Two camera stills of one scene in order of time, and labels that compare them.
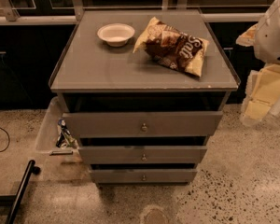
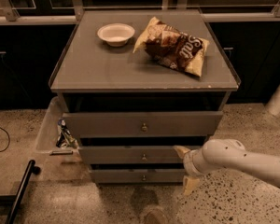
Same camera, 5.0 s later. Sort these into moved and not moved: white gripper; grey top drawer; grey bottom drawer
Moved: white gripper
Not moved: grey bottom drawer; grey top drawer
